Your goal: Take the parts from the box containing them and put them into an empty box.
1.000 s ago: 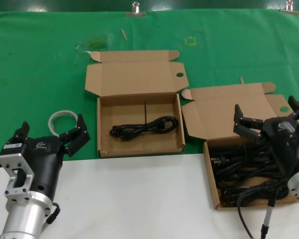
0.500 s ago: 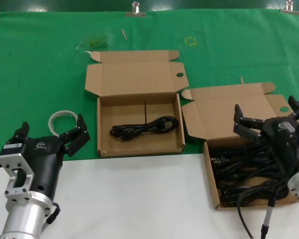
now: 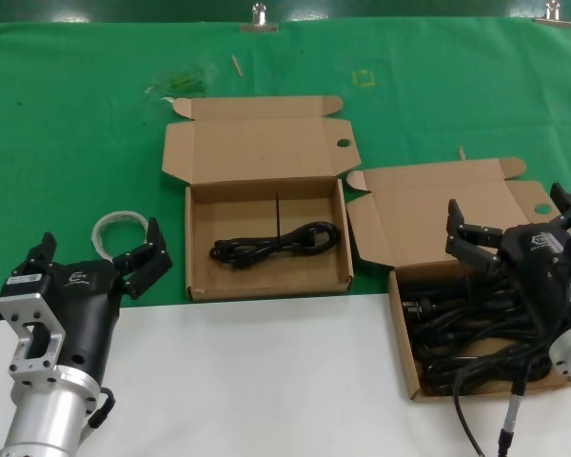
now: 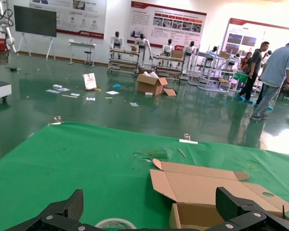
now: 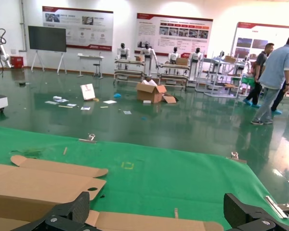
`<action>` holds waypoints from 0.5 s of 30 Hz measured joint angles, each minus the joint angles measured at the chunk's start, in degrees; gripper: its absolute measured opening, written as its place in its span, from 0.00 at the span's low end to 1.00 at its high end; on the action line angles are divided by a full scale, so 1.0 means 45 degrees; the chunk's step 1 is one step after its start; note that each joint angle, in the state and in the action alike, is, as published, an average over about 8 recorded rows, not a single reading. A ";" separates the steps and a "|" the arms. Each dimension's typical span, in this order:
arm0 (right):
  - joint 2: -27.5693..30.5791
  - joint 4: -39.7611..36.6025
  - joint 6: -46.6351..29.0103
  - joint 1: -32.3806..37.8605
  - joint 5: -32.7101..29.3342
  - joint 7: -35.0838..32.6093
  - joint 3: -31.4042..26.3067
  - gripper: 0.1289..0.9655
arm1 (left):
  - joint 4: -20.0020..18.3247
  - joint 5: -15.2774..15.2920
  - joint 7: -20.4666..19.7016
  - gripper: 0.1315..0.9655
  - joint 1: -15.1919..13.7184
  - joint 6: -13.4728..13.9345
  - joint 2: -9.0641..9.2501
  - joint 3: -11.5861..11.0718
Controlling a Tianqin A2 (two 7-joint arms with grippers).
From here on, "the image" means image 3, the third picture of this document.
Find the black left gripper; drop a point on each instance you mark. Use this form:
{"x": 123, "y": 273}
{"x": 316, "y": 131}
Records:
{"x": 88, "y": 304}

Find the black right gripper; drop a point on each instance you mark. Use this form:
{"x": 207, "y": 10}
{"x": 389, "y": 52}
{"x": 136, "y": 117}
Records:
{"x": 542, "y": 266}

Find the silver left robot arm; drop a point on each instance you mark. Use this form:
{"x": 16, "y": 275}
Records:
{"x": 47, "y": 414}

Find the open cardboard box round hole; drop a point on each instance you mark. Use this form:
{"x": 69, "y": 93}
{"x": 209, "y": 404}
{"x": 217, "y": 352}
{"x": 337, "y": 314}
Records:
{"x": 266, "y": 138}

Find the white tape roll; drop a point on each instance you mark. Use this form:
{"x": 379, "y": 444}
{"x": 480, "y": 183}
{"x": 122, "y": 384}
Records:
{"x": 97, "y": 233}

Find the green table cloth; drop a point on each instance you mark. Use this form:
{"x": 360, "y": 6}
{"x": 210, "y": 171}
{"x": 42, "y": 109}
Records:
{"x": 76, "y": 119}

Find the silver binder clip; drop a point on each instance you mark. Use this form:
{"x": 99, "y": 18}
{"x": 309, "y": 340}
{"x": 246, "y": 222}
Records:
{"x": 554, "y": 16}
{"x": 259, "y": 21}

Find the small wooden stick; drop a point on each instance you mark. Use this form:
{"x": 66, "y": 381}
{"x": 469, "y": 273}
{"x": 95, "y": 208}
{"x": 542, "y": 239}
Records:
{"x": 237, "y": 65}

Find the silver left wrist bracket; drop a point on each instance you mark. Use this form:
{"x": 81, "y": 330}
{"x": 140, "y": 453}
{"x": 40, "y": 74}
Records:
{"x": 16, "y": 309}

